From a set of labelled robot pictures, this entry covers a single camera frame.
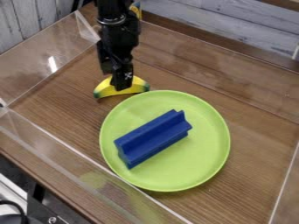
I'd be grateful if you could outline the clear acrylic enclosure wall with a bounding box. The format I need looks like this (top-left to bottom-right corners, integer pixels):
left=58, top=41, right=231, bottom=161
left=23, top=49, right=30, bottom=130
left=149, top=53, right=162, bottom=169
left=0, top=6, right=299, bottom=224

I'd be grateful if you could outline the black cable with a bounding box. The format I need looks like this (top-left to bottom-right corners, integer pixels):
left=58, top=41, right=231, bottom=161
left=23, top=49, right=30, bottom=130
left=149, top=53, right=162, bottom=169
left=0, top=199, right=30, bottom=224

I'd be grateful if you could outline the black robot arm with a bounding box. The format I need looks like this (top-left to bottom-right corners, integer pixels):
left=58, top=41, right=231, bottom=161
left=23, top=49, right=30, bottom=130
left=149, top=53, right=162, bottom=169
left=96, top=0, right=141, bottom=91

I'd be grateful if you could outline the yellow toy banana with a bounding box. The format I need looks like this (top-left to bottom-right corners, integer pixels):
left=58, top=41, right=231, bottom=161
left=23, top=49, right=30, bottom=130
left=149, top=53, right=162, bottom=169
left=94, top=76, right=150, bottom=99

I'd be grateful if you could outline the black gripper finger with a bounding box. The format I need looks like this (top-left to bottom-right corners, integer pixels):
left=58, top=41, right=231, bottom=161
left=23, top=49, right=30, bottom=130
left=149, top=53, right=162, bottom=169
left=98, top=40, right=114, bottom=75
left=111, top=63, right=134, bottom=91

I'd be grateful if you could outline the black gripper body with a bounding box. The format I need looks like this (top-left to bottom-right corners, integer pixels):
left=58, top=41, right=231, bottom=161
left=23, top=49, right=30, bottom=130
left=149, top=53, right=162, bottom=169
left=98, top=17, right=141, bottom=63

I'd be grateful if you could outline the green round plate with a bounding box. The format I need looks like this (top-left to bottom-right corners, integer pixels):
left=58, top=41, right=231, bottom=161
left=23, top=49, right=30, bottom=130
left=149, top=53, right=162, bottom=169
left=99, top=90, right=231, bottom=193

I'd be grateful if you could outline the blue foam block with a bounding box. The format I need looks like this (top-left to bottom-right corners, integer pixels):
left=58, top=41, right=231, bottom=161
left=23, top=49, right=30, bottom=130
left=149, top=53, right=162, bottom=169
left=114, top=109, right=193, bottom=169

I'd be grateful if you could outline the yellow labelled can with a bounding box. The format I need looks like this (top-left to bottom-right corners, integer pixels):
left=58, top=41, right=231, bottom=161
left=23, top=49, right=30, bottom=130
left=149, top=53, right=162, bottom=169
left=130, top=1, right=142, bottom=18

